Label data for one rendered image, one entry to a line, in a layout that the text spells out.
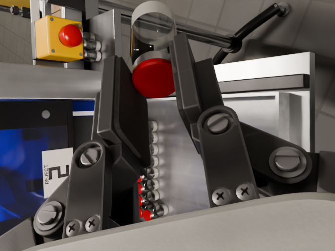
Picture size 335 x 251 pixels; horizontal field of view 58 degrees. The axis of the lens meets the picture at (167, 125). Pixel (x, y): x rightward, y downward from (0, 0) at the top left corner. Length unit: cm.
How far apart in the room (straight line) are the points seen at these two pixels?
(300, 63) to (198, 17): 127
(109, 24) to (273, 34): 89
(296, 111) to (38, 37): 47
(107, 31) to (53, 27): 15
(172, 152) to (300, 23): 98
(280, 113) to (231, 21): 117
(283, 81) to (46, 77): 40
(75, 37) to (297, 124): 40
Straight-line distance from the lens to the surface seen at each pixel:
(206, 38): 120
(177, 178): 56
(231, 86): 45
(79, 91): 62
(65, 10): 77
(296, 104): 43
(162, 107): 56
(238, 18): 154
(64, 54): 61
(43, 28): 62
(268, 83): 43
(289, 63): 44
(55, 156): 60
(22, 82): 57
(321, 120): 134
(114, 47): 68
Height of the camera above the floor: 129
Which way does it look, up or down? 47 degrees down
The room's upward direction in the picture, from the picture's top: 95 degrees counter-clockwise
